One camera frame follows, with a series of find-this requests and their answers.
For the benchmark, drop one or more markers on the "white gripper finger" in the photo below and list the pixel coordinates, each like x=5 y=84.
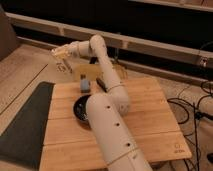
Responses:
x=66 y=63

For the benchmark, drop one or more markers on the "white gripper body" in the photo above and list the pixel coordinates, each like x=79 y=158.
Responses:
x=72 y=48

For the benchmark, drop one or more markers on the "white bottle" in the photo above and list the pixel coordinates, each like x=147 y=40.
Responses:
x=60 y=53

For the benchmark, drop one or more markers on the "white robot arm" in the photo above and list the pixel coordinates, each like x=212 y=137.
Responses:
x=105 y=111

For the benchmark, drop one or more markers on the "black rectangular bar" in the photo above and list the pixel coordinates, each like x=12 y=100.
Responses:
x=101 y=84

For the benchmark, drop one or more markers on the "black bowl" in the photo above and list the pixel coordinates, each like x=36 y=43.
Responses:
x=79 y=109

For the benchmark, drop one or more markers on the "dark grey floor mat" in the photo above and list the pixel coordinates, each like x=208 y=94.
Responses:
x=22 y=141

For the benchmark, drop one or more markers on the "white wall rail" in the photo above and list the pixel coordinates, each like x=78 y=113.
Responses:
x=139 y=45

